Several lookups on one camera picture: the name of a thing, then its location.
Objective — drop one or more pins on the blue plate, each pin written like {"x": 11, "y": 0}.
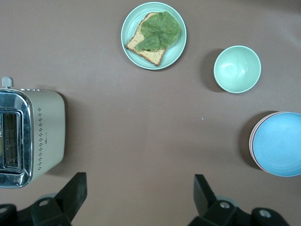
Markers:
{"x": 279, "y": 143}

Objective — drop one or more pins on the brown bread slice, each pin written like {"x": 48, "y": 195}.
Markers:
{"x": 152, "y": 56}

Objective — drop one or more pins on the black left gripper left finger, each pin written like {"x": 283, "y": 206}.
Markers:
{"x": 73, "y": 197}

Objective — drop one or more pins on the beige chrome toaster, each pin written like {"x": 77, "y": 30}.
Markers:
{"x": 49, "y": 131}

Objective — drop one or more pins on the green bowl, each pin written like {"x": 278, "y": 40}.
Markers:
{"x": 237, "y": 69}

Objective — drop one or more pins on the green plate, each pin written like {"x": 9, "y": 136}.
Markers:
{"x": 174, "y": 54}

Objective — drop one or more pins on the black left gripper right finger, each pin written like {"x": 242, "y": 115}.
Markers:
{"x": 204, "y": 200}

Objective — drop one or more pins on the green lettuce leaf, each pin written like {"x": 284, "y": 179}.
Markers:
{"x": 162, "y": 28}

